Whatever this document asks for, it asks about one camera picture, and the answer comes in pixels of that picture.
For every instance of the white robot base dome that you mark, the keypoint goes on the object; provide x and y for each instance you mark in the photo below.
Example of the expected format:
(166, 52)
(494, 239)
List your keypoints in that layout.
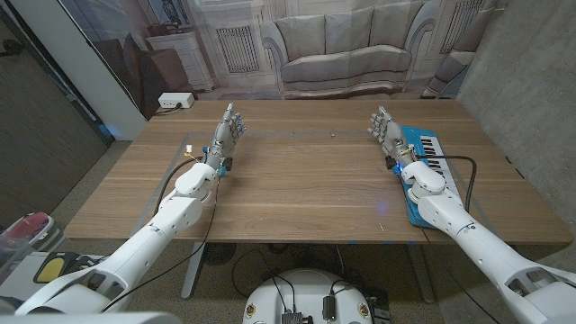
(306, 292)

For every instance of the white pillar panel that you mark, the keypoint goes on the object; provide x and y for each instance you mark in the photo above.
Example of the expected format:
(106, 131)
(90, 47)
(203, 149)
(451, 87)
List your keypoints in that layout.
(90, 72)

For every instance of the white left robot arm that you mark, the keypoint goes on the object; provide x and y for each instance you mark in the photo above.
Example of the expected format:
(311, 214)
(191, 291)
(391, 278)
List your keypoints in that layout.
(148, 243)

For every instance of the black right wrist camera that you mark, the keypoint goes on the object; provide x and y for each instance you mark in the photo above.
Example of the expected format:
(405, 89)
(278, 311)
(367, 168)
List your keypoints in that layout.
(390, 162)

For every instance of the black power adapter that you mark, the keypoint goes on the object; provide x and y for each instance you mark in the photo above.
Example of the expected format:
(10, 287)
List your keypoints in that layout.
(329, 308)

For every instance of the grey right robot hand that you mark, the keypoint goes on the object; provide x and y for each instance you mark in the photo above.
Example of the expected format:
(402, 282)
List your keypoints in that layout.
(392, 135)

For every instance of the round black floor fan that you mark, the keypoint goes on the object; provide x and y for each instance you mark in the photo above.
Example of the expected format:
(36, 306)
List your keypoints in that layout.
(219, 253)

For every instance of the printed living room backdrop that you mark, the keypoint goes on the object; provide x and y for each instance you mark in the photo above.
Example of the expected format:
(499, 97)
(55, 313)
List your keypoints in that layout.
(346, 45)

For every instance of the grey table leg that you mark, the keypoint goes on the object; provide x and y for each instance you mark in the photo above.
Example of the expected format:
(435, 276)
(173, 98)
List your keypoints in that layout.
(420, 274)
(193, 270)

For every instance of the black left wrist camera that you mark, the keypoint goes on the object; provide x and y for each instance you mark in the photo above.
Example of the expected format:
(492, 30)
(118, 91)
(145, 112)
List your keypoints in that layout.
(227, 164)

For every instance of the blue toy piano keyboard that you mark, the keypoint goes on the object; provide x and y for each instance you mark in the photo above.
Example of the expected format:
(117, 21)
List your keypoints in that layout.
(425, 137)

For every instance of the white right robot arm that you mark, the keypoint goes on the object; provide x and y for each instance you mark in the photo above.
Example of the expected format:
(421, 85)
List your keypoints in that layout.
(486, 256)

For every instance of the white power strip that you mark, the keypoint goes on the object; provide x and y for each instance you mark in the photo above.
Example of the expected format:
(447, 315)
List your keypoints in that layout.
(175, 99)

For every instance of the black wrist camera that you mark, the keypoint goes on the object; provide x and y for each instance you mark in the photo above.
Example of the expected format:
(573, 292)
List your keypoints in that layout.
(227, 164)
(390, 162)

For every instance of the clear bin with red item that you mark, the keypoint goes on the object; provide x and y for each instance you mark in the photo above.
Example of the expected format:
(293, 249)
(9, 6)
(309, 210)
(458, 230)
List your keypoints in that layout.
(31, 227)

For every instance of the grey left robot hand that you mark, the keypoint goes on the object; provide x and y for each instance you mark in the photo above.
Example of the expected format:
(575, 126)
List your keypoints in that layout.
(225, 139)

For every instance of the yellow and black foot pedal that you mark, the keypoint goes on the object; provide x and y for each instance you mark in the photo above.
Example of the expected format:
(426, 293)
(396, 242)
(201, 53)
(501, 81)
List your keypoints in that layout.
(51, 268)

